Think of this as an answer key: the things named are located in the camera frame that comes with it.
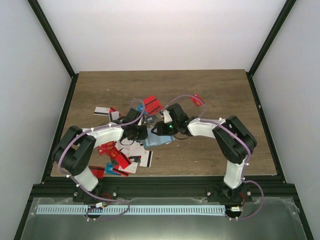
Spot teal card holder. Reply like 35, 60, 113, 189
143, 127, 175, 149

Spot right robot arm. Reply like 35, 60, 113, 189
151, 103, 257, 202

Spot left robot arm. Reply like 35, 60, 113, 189
52, 108, 148, 202

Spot large white card pile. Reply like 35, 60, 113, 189
120, 142, 145, 157

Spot red magnetic stripe card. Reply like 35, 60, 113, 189
143, 95, 163, 116

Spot white striped card lower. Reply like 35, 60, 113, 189
139, 150, 153, 168

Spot white striped card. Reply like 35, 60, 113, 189
93, 106, 110, 116
139, 150, 153, 168

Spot red card in pile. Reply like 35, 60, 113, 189
115, 152, 132, 169

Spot white card bottom centre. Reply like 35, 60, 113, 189
123, 162, 139, 174

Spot red card far right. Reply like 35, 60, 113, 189
189, 94, 204, 107

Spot white striped card left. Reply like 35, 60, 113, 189
93, 106, 110, 116

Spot blue card bottom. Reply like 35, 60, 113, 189
104, 162, 118, 176

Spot dark red striped card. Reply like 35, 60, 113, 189
89, 165, 105, 179

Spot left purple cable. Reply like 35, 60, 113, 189
57, 99, 146, 222

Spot purple cable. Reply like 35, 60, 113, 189
57, 99, 146, 222
161, 94, 265, 222

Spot light blue slotted rail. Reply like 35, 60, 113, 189
36, 204, 226, 216

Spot black aluminium frame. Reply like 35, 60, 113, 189
14, 0, 314, 240

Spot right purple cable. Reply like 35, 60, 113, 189
161, 94, 265, 222

